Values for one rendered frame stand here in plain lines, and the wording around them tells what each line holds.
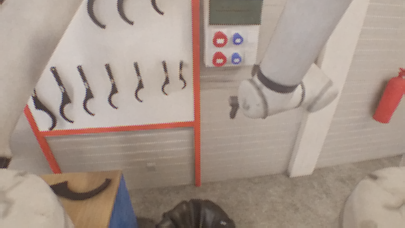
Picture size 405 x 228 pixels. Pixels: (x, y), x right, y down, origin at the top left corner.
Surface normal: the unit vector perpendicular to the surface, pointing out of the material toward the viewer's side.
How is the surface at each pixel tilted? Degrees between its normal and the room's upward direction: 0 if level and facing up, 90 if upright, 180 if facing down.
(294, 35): 99
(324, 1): 105
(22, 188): 11
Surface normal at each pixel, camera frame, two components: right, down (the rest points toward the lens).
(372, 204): -0.29, -0.88
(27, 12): 0.60, -0.26
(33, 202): 0.29, -0.89
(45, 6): 0.79, -0.15
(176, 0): 0.13, 0.46
